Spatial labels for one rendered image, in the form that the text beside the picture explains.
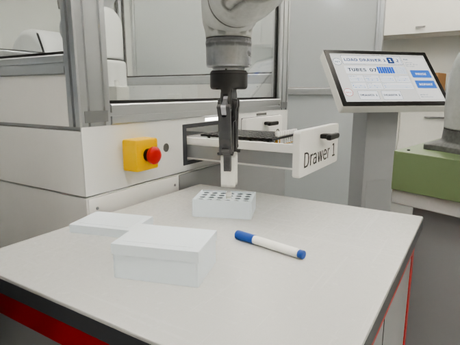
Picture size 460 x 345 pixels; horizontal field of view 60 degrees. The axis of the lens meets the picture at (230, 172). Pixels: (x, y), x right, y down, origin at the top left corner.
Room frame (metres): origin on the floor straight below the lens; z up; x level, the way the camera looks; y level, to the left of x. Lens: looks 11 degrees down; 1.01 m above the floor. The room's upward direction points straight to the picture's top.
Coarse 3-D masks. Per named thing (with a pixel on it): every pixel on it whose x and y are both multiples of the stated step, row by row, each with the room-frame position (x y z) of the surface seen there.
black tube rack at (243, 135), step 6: (216, 132) 1.17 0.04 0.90; (240, 132) 1.16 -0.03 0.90; (246, 132) 1.16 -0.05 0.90; (252, 132) 1.17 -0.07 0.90; (258, 132) 1.16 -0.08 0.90; (264, 132) 1.16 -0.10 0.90; (270, 132) 1.16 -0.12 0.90; (240, 138) 1.05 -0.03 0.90; (246, 138) 1.04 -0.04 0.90; (252, 138) 1.03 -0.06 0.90; (258, 138) 1.02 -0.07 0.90; (264, 138) 1.01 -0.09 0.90
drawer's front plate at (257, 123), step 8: (248, 120) 1.35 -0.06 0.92; (256, 120) 1.40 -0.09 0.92; (264, 120) 1.45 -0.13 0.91; (272, 120) 1.51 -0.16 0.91; (280, 120) 1.57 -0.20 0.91; (248, 128) 1.35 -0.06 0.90; (256, 128) 1.40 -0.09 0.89; (264, 128) 1.45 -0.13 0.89; (272, 128) 1.51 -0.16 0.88; (280, 128) 1.57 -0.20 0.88
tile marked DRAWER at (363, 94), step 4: (360, 92) 1.69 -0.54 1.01; (364, 92) 1.69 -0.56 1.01; (368, 92) 1.70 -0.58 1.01; (372, 92) 1.70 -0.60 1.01; (376, 92) 1.71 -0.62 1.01; (360, 96) 1.68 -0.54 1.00; (364, 96) 1.68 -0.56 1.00; (368, 96) 1.69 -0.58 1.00; (372, 96) 1.69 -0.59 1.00; (376, 96) 1.69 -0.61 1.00
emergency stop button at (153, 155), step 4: (152, 148) 0.88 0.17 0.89; (156, 148) 0.89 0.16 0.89; (148, 152) 0.87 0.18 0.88; (152, 152) 0.87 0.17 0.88; (156, 152) 0.88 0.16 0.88; (160, 152) 0.89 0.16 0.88; (148, 156) 0.87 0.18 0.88; (152, 156) 0.87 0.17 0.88; (156, 156) 0.88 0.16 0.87; (160, 156) 0.89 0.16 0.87; (148, 160) 0.87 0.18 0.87; (152, 160) 0.87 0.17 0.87; (156, 160) 0.88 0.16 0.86
